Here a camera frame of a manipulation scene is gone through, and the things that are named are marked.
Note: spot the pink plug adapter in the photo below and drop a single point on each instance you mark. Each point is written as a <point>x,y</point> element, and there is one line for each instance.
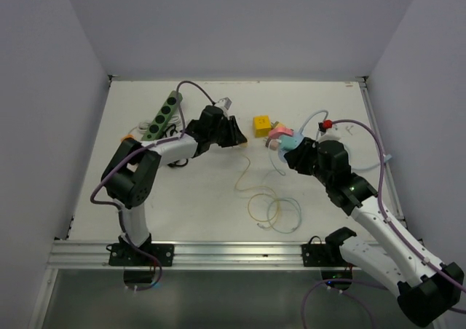
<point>272,145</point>

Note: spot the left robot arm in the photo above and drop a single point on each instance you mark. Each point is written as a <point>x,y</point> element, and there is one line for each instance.
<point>130,175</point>

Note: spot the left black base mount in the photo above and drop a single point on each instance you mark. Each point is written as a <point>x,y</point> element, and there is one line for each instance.
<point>145,254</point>

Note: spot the small blue charger plug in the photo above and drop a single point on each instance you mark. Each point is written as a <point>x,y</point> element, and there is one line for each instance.
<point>287,143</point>

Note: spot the aluminium rail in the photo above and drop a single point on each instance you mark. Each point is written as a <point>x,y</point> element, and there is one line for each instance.
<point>183,256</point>

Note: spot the green power strip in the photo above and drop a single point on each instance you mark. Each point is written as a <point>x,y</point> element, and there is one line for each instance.
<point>155,129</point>

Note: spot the pink rounded plug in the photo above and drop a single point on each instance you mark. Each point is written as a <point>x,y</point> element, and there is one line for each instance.
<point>277,132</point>

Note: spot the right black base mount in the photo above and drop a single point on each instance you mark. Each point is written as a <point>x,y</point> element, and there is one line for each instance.
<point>325,254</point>

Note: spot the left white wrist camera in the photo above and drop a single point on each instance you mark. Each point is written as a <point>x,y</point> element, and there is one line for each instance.
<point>224,104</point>

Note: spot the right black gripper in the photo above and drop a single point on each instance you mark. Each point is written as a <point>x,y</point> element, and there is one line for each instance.
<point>297,157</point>

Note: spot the yellow cube socket adapter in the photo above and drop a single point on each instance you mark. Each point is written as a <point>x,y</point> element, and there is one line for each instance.
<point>261,126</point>

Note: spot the orange power strip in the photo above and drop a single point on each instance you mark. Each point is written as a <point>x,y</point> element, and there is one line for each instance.
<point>129,136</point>

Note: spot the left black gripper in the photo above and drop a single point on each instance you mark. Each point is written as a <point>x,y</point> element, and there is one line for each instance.
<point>234,137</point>

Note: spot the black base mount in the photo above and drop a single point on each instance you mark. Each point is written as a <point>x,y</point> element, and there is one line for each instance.
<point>325,254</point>
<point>145,254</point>

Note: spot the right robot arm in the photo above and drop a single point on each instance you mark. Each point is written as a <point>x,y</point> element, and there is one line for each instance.
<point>425,287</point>

